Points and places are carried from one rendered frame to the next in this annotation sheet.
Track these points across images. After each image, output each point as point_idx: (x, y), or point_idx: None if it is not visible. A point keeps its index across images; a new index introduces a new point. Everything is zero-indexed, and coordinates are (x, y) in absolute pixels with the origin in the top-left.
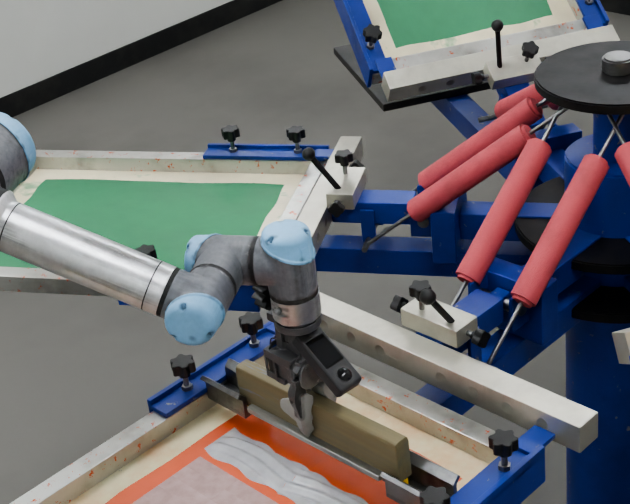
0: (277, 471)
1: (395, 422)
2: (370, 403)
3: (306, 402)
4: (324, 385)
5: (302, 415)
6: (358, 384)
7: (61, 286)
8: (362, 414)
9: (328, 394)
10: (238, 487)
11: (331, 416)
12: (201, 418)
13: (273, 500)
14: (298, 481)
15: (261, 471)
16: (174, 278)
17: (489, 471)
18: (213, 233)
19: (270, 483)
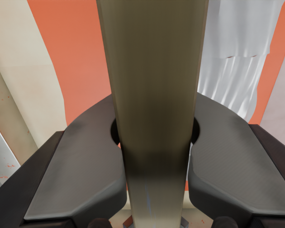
0: (224, 91)
1: None
2: (10, 99)
3: (240, 165)
4: (106, 189)
5: (249, 130)
6: (3, 135)
7: None
8: (35, 92)
9: (102, 142)
10: (277, 108)
11: (205, 22)
12: (187, 205)
13: None
14: (230, 45)
15: (236, 108)
16: None
17: None
18: None
19: (254, 79)
